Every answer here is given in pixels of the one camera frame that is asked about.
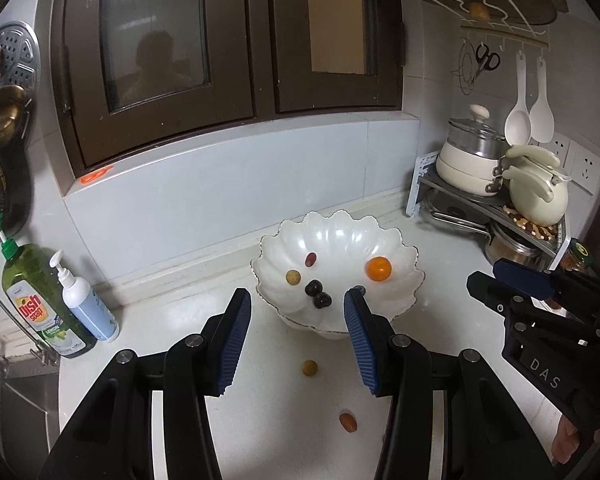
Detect dark plum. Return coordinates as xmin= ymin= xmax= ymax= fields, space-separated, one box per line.
xmin=304 ymin=280 xmax=323 ymax=297
xmin=313 ymin=292 xmax=332 ymax=309

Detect yellow longan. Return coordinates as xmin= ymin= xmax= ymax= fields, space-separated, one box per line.
xmin=286 ymin=270 xmax=301 ymax=285
xmin=301 ymin=360 xmax=318 ymax=377

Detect red grape tomato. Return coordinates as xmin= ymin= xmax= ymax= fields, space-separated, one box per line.
xmin=339 ymin=411 xmax=358 ymax=434
xmin=304 ymin=252 xmax=317 ymax=268

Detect person's right hand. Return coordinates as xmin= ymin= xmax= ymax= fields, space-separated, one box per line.
xmin=552 ymin=416 xmax=579 ymax=464

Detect metal counter shelf rack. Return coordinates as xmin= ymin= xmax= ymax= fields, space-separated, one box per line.
xmin=405 ymin=152 xmax=571 ymax=270

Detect glass jar of sauce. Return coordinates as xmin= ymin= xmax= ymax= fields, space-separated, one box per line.
xmin=559 ymin=237 xmax=595 ymax=275

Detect stainless steel pot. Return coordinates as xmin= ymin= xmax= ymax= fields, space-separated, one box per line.
xmin=483 ymin=222 xmax=543 ymax=268

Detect white scalloped fruit bowl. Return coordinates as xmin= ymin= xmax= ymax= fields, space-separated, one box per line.
xmin=250 ymin=210 xmax=425 ymax=339

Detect cream ceramic kettle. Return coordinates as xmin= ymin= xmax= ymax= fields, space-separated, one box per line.
xmin=502 ymin=145 xmax=571 ymax=226

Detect cream pot with glass lid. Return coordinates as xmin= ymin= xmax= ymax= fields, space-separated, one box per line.
xmin=436 ymin=104 xmax=509 ymax=197

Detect white pump lotion bottle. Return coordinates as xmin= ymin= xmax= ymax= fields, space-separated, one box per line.
xmin=48 ymin=250 xmax=120 ymax=342

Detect white rice spoon left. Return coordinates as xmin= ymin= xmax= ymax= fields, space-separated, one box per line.
xmin=504 ymin=50 xmax=531 ymax=146

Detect white rice spoon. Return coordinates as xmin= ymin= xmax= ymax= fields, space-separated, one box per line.
xmin=504 ymin=50 xmax=531 ymax=146
xmin=529 ymin=56 xmax=555 ymax=144

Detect white rice spoon right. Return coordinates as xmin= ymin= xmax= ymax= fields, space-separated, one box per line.
xmin=529 ymin=56 xmax=555 ymax=144

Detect small chrome faucet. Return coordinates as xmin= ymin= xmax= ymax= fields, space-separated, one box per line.
xmin=0 ymin=298 xmax=60 ymax=366

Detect green dish soap bottle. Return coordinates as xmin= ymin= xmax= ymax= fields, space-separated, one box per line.
xmin=0 ymin=232 xmax=96 ymax=359

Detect black scissors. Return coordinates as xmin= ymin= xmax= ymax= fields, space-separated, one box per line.
xmin=456 ymin=41 xmax=501 ymax=96

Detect stainless steel sink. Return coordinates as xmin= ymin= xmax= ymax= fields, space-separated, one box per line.
xmin=0 ymin=358 xmax=60 ymax=479

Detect black perforated frying pan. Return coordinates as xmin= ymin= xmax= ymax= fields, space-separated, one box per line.
xmin=0 ymin=141 xmax=32 ymax=235

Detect small brass ladle pot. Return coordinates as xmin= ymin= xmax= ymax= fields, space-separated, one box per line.
xmin=0 ymin=84 xmax=31 ymax=148

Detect round steel steamer plate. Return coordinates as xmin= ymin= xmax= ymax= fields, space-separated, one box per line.
xmin=0 ymin=22 xmax=41 ymax=110

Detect white wall power outlets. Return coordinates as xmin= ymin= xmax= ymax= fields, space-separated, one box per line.
xmin=550 ymin=132 xmax=600 ymax=195

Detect dark wooden window frame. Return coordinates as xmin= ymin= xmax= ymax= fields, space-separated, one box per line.
xmin=50 ymin=0 xmax=403 ymax=177

